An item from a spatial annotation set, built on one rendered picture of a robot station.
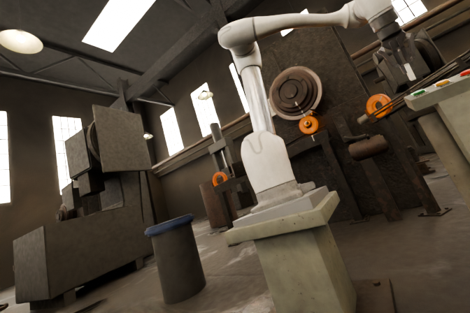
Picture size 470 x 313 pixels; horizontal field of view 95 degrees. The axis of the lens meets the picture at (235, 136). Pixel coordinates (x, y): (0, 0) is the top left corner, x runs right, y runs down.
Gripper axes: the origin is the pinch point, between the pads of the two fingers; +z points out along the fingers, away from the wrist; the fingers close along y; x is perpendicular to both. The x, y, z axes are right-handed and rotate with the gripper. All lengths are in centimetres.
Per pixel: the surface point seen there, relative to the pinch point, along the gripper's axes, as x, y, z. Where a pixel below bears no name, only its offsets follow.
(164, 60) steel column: -467, 453, -310
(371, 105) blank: -59, 15, 18
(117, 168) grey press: -69, 317, -42
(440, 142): -3.1, 0.7, 33.1
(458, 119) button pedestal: 8.6, -4.8, 21.9
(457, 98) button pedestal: 6.2, -7.6, 15.5
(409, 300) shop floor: 48, 32, 56
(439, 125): -4.3, -1.8, 26.5
